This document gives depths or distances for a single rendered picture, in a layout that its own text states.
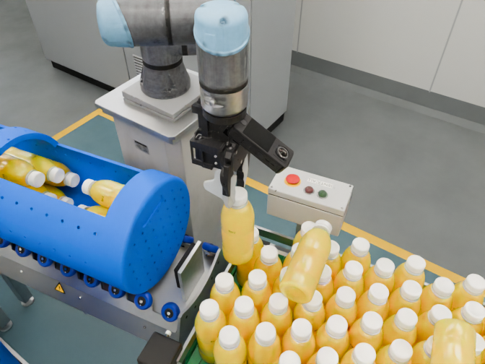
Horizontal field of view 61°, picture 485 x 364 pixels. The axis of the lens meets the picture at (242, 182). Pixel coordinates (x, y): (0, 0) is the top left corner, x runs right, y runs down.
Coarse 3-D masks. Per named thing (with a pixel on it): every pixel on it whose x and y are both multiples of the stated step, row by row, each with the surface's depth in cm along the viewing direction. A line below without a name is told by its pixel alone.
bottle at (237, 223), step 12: (228, 216) 81; (240, 216) 80; (252, 216) 82; (228, 228) 82; (240, 228) 81; (252, 228) 84; (228, 240) 85; (240, 240) 84; (252, 240) 87; (228, 252) 88; (240, 252) 87; (252, 252) 90; (240, 264) 90
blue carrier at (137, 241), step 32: (0, 128) 121; (64, 160) 118; (96, 160) 111; (0, 192) 93; (32, 192) 90; (64, 192) 121; (128, 192) 87; (160, 192) 90; (0, 224) 95; (32, 224) 90; (64, 224) 87; (96, 224) 85; (128, 224) 83; (160, 224) 94; (64, 256) 91; (96, 256) 86; (128, 256) 85; (160, 256) 99; (128, 288) 89
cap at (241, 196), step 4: (236, 188) 80; (240, 188) 80; (244, 188) 80; (236, 192) 79; (240, 192) 79; (244, 192) 79; (236, 196) 79; (240, 196) 79; (244, 196) 79; (236, 200) 78; (240, 200) 78; (244, 200) 79; (236, 204) 79; (240, 204) 79
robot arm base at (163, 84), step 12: (180, 60) 119; (144, 72) 120; (156, 72) 118; (168, 72) 118; (180, 72) 121; (144, 84) 121; (156, 84) 119; (168, 84) 121; (180, 84) 122; (156, 96) 121; (168, 96) 121
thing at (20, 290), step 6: (6, 282) 191; (12, 282) 189; (18, 282) 192; (12, 288) 193; (18, 288) 193; (24, 288) 197; (18, 294) 195; (24, 294) 198; (30, 294) 202; (24, 300) 199; (30, 300) 204
